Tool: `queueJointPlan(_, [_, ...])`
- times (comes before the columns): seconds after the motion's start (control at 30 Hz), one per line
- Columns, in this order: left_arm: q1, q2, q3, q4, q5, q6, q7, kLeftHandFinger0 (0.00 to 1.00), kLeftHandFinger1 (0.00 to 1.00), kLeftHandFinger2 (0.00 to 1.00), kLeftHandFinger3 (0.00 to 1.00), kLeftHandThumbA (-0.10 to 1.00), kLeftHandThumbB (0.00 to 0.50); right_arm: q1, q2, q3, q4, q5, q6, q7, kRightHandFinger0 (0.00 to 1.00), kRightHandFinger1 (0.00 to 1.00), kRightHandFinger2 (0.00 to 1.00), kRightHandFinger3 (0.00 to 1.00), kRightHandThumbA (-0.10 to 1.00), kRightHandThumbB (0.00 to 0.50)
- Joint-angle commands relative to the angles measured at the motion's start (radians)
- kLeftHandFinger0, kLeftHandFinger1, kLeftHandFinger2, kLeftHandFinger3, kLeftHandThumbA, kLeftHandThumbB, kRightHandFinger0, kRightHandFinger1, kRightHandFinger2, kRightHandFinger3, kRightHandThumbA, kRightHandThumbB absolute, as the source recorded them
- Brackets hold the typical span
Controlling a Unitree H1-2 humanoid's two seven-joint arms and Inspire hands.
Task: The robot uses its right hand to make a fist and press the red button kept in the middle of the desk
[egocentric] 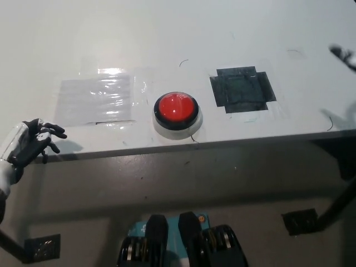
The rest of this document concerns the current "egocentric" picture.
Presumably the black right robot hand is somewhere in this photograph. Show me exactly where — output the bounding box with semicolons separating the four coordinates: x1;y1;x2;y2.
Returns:
329;43;356;73

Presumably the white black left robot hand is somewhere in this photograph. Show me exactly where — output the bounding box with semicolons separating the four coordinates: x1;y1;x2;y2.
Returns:
0;118;68;195

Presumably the red dome push button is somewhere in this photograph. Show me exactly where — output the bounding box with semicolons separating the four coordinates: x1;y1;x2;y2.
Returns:
151;91;203;141

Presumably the clear tape patch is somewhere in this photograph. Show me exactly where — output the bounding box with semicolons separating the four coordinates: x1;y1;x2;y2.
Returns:
53;66;148;126

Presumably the black table leg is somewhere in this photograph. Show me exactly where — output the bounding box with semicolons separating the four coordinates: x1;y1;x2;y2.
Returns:
0;228;30;264
316;177;356;232

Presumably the black tape square patch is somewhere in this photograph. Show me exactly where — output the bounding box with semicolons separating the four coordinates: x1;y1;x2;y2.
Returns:
209;66;277;114

